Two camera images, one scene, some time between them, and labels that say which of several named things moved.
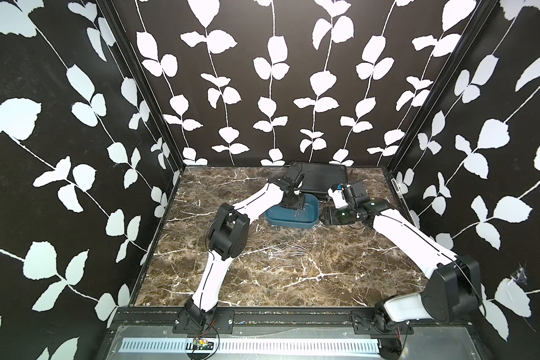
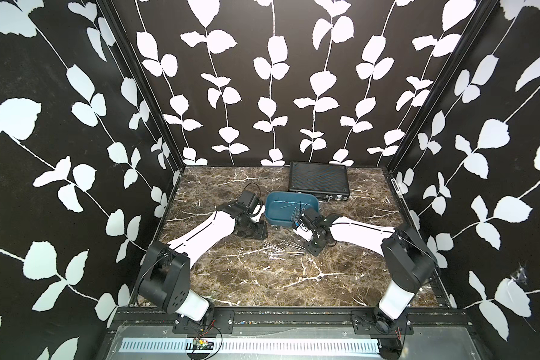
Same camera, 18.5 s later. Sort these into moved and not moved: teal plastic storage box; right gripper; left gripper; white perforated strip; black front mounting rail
Moved: right gripper; left gripper
Not moved: white perforated strip; teal plastic storage box; black front mounting rail
